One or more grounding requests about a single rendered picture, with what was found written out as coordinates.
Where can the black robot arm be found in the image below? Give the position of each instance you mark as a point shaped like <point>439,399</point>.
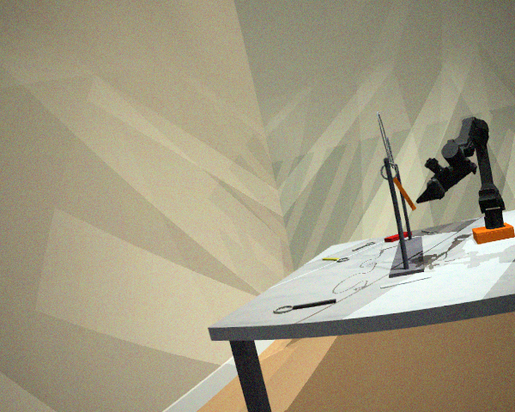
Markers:
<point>473,135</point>

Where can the orange handle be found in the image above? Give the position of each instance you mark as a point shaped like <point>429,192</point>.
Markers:
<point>399,186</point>

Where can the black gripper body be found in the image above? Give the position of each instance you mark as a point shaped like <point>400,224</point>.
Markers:
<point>445,181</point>

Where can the black handle with grey wire loop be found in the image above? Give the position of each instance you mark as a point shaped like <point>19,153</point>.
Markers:
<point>317,303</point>

